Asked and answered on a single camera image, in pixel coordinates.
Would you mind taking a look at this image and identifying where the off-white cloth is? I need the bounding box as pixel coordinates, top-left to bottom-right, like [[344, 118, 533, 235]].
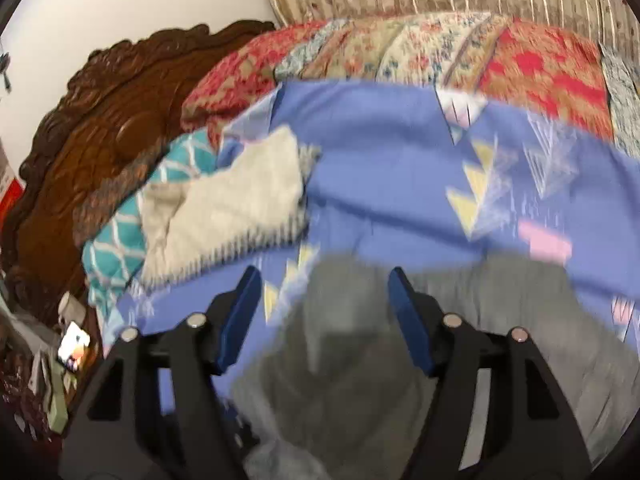
[[140, 125, 323, 286]]

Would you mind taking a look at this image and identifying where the carved wooden headboard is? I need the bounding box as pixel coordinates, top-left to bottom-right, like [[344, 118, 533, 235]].
[[0, 19, 278, 341]]

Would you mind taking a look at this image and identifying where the small white box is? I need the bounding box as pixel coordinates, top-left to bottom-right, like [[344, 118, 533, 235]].
[[58, 292, 85, 325]]

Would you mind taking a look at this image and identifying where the blue printed bedsheet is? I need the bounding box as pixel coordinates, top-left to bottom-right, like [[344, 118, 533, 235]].
[[107, 77, 640, 441]]

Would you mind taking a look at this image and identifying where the teal lattice pillow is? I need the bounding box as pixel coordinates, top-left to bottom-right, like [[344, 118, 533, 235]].
[[82, 127, 223, 321]]

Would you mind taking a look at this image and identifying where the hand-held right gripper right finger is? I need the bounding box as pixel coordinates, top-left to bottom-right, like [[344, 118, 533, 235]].
[[388, 266, 594, 480]]

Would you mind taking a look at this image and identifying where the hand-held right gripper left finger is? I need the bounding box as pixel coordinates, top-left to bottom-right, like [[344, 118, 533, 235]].
[[59, 266, 264, 480]]

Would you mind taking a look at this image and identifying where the floral patchwork quilt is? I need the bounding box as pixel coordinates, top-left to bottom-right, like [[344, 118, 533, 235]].
[[180, 10, 640, 153]]

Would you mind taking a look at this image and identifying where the grey garment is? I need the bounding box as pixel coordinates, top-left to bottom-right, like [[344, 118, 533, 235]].
[[227, 251, 638, 480]]

